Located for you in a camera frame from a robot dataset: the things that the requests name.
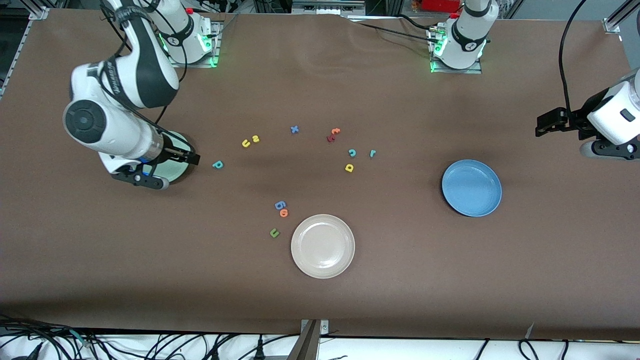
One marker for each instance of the grey power strip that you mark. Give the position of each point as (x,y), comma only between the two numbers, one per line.
(327,7)

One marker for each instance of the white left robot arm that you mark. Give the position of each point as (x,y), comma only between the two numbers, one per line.
(467,35)

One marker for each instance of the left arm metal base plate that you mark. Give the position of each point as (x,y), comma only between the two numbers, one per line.
(455,71)

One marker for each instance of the red box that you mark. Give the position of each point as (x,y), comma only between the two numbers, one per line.
(440,5)

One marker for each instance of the silver clamp bracket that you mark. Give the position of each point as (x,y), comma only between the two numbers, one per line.
(324,327)

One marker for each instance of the green plate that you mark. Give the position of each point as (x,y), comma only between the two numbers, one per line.
(176,173)

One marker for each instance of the black power plug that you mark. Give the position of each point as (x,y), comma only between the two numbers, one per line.
(259,350)

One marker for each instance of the blue plate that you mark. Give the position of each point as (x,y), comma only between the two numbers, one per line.
(471,188)

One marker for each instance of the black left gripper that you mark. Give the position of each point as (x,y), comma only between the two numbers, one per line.
(571,120)

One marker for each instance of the white paper scrap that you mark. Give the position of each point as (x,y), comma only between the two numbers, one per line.
(530,329)

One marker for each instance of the grey mount post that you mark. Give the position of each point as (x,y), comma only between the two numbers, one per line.
(305,347)

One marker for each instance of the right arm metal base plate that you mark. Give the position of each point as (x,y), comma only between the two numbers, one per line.
(197,65)

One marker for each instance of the brown table cover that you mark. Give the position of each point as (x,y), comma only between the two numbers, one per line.
(400,290)

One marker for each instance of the blue letter g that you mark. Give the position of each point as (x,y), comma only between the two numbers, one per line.
(280,205)

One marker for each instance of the aluminium frame profile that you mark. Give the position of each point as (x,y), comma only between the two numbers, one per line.
(611,26)
(36,14)

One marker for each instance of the beige plate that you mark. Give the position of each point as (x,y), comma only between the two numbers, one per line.
(322,246)

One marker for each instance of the teal letter p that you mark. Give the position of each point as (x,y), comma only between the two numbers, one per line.
(216,165)

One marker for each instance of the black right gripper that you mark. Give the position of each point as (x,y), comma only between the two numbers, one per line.
(173,152)

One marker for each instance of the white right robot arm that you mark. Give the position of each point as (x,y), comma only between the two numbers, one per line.
(145,65)

